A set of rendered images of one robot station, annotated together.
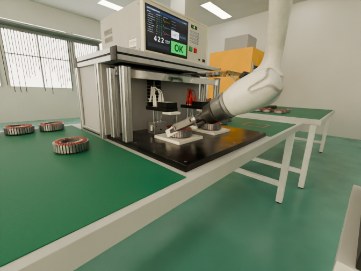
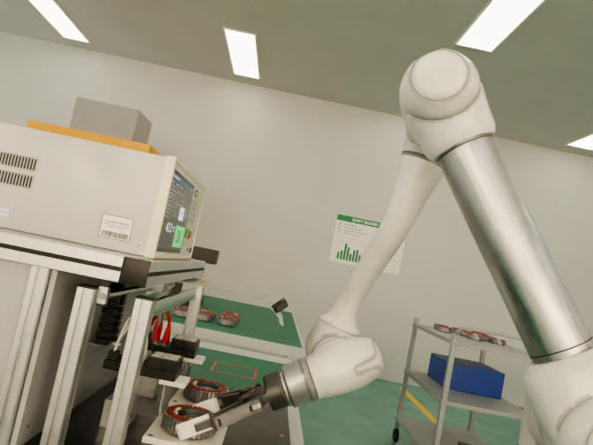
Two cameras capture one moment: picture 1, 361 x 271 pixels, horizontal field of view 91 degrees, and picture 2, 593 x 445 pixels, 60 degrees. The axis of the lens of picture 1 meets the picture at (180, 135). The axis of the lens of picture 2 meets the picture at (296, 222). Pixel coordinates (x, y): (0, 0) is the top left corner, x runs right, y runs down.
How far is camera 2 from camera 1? 0.71 m
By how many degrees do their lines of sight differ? 48
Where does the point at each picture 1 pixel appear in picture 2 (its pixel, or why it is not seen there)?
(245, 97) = (349, 379)
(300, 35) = (228, 143)
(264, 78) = (373, 357)
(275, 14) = (372, 269)
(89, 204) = not seen: outside the picture
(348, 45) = (301, 189)
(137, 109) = not seen: hidden behind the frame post
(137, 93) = not seen: hidden behind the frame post
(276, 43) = (361, 295)
